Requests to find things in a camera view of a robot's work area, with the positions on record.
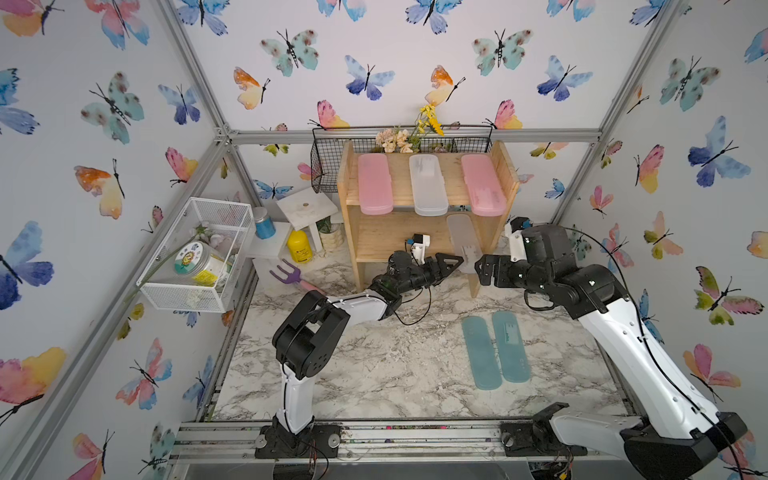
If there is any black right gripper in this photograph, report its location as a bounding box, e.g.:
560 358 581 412
476 253 555 304

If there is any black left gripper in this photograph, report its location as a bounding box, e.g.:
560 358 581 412
393 256 460 299

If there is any clear frosted pencil case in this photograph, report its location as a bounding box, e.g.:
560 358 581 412
446 214 483 275

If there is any pink pencil case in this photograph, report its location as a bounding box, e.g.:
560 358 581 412
461 154 507 217
357 153 394 216

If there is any teal pencil case with label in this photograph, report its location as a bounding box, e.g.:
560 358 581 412
492 311 531 384

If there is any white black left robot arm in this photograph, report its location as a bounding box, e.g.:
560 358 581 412
255 250 464 459

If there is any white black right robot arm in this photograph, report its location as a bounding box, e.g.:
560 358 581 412
475 224 748 479

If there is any wooden two-tier shelf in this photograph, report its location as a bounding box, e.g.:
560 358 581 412
337 141 520 291

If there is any small potted plant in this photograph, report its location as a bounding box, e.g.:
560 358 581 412
316 216 346 252

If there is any artificial flowers bunch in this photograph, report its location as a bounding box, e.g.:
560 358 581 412
375 104 444 154

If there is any yellow bottle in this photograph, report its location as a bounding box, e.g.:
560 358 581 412
286 230 314 264

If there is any white small stool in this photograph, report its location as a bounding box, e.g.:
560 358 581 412
276 188 339 252

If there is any purple pink toy rake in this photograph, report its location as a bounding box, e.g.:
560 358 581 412
269 259 325 294

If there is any white step block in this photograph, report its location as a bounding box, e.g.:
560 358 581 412
245 236 293 284

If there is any blue glitter jar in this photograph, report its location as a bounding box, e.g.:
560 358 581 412
253 207 276 240

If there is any round colourful tin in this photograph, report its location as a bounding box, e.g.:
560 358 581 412
173 241 228 287

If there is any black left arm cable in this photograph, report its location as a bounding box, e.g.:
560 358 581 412
392 286 434 327

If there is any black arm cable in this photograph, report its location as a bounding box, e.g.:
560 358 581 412
392 286 434 327
557 226 748 480

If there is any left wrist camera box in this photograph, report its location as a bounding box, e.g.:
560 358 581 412
405 234 431 265

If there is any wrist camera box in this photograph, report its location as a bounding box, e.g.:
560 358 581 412
405 234 431 265
504 216 533 262

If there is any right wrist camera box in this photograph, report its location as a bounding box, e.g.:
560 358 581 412
504 216 533 262

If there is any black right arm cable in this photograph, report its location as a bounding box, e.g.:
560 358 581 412
557 226 748 480

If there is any black wire basket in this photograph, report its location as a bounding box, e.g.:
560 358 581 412
310 122 494 193

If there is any white wire mesh box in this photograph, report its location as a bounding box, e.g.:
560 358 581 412
136 197 255 313

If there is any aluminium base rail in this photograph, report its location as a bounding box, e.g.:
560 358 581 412
170 417 613 466

